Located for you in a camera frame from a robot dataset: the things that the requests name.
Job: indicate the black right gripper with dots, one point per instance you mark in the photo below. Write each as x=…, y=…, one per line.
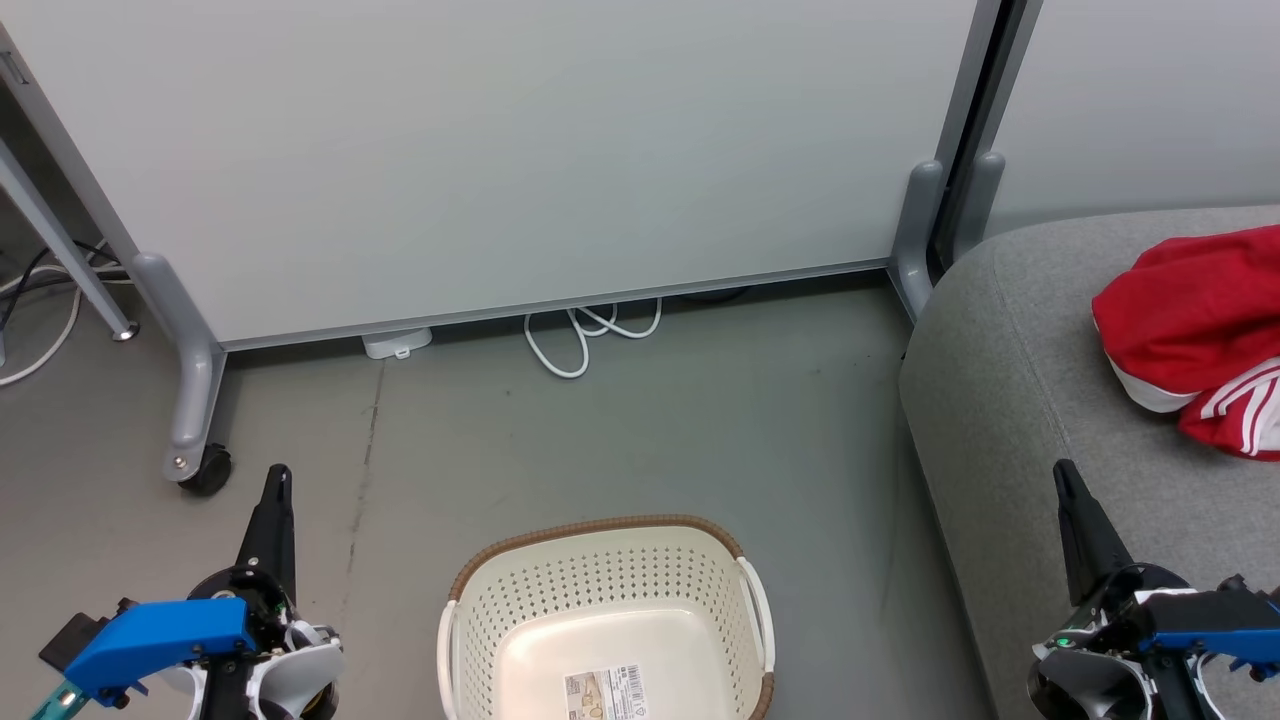
x=1110, y=610

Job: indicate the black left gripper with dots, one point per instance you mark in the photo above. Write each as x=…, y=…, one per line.
x=262, y=598

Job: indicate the red garment with white stripes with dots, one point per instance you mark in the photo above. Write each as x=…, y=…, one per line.
x=1190, y=300

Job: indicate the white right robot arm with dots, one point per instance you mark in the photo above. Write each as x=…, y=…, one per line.
x=1085, y=690

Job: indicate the cream plastic laundry basket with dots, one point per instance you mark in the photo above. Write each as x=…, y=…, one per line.
x=560, y=660

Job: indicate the printed basket label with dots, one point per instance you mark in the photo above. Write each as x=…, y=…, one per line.
x=605, y=692

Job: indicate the black caster wheel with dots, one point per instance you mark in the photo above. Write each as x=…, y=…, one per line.
x=207, y=470

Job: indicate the grey partition leg with caster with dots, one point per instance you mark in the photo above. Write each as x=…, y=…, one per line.
x=195, y=400

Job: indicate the grey fabric sofa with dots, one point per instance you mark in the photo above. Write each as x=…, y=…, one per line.
x=1000, y=400

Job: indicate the flat white floor box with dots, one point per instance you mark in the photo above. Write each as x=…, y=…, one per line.
x=397, y=342

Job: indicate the grey metal table leg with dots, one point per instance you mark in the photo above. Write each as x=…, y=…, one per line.
x=60, y=240

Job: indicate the large white partition panel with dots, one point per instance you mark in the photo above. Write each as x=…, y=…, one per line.
x=500, y=150

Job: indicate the narrow white partition panel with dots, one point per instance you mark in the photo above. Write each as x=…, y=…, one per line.
x=1130, y=100

